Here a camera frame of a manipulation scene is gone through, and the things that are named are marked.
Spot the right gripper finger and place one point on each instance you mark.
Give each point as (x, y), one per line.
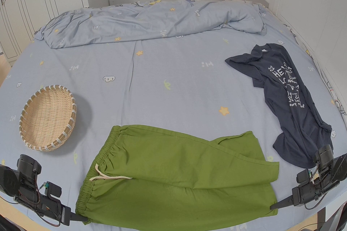
(284, 202)

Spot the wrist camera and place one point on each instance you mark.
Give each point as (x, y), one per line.
(53, 189)
(304, 176)

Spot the pale blue quilt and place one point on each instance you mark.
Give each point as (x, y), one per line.
(135, 24)

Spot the round woven basket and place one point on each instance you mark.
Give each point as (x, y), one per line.
(46, 116)

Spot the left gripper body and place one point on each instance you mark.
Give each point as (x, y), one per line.
(50, 207)

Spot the green shorts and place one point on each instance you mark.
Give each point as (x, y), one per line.
(168, 159)

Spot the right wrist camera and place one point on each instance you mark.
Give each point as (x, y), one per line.
(304, 176)

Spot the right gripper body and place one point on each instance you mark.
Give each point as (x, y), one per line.
(306, 193)

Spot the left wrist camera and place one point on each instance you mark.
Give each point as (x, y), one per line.
(53, 189)

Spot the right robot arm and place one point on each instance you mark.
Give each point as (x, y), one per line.
(325, 159)

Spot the dark blue T-shirt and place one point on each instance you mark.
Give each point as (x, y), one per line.
(292, 116)

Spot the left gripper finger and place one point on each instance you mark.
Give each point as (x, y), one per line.
(78, 218)

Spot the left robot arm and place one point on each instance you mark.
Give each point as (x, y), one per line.
(28, 166)

